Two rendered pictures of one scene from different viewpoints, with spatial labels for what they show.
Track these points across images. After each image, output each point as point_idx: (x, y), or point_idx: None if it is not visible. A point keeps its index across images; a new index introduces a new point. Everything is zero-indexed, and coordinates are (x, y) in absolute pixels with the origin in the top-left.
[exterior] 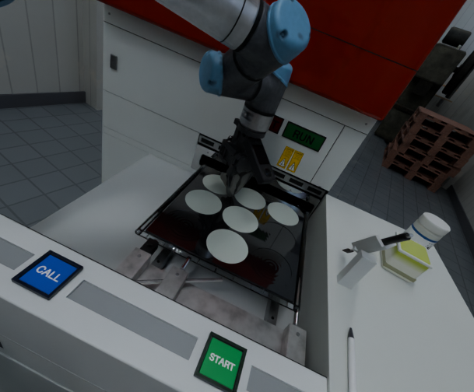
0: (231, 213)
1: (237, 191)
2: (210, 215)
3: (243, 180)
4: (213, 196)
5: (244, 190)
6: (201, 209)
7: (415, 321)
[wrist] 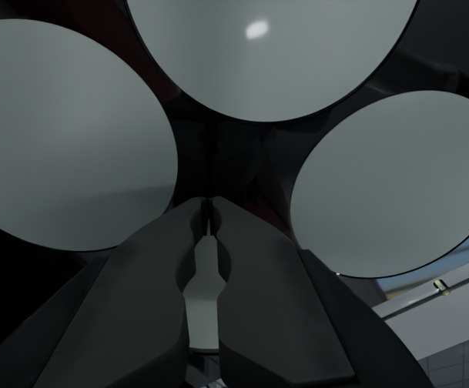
0: (308, 52)
1: (178, 209)
2: (454, 86)
3: (150, 297)
4: (311, 221)
5: (72, 225)
6: (466, 145)
7: None
